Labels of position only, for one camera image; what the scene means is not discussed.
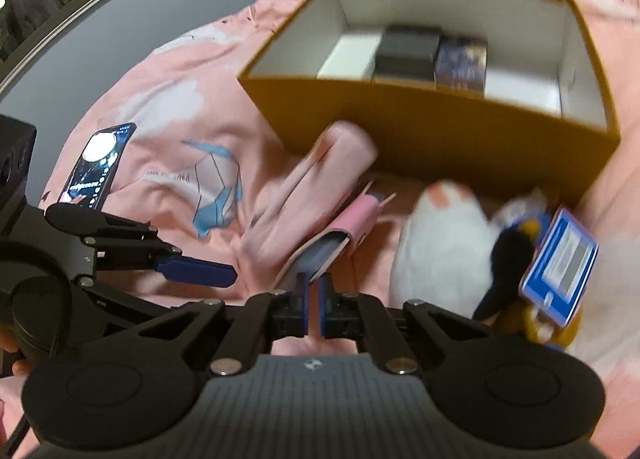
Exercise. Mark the pink cover notebook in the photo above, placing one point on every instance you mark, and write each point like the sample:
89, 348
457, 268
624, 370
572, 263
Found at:
360, 219

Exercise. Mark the blue price tag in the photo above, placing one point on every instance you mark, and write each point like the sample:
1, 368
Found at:
560, 269

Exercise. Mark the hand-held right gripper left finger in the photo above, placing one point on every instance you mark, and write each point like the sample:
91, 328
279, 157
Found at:
301, 299

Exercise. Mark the person's left hand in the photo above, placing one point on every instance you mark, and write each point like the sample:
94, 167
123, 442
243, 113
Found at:
20, 368

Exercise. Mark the white and black plush toy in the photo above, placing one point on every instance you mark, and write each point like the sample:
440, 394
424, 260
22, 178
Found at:
440, 254

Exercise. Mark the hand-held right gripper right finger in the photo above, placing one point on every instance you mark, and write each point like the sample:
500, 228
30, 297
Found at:
324, 304

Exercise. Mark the pink pouch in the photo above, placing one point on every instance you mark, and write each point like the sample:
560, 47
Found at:
325, 164

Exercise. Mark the smartphone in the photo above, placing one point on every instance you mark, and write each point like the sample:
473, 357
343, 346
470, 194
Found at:
95, 164

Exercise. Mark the dark blue printed box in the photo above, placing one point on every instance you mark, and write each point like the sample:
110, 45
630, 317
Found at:
460, 64

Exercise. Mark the black box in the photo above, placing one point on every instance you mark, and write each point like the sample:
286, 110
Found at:
405, 51

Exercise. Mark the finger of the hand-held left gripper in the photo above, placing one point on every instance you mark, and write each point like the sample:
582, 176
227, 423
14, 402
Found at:
200, 271
75, 221

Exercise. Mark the blue and yellow plush toy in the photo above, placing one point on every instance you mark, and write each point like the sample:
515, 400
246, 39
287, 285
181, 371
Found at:
540, 329

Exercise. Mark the white box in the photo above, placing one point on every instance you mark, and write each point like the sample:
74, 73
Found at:
350, 56

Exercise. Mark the orange cardboard box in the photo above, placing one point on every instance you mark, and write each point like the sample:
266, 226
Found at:
425, 134

